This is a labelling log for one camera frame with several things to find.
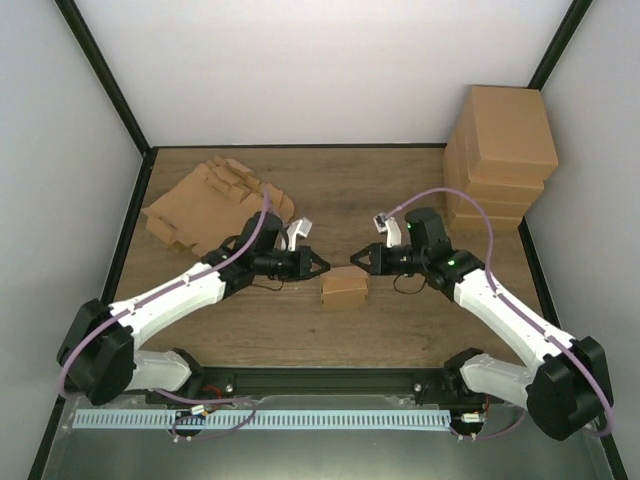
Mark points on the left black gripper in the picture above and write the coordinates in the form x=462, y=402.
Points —
x=302, y=270

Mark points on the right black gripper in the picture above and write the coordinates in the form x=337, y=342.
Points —
x=379, y=265

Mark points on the brown cardboard box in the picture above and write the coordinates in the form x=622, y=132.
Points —
x=344, y=288

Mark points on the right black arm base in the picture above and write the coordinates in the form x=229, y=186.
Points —
x=445, y=387

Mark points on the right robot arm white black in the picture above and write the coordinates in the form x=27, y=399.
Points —
x=562, y=382

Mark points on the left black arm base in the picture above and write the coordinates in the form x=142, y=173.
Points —
x=193, y=390

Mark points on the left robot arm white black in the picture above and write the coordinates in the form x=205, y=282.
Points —
x=102, y=356

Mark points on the bottom folded cardboard box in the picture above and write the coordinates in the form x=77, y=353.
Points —
x=467, y=217

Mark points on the folded cardboard box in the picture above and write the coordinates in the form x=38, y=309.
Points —
x=467, y=217
x=504, y=134
x=492, y=207
x=455, y=161

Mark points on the top folded cardboard box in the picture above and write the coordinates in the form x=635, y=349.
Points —
x=504, y=134

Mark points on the stack of flat cardboard blanks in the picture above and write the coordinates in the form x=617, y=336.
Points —
x=210, y=204

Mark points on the clear acrylic plate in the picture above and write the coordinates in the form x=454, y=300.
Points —
x=524, y=453

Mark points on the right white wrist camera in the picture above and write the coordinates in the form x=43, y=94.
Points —
x=388, y=226

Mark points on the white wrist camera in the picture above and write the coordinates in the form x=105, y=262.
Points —
x=297, y=229
x=388, y=226

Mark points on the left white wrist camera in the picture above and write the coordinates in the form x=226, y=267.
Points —
x=297, y=229

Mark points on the light blue slotted cable duct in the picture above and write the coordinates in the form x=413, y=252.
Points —
x=132, y=419

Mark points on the black aluminium frame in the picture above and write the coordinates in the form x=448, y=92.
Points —
x=84, y=38

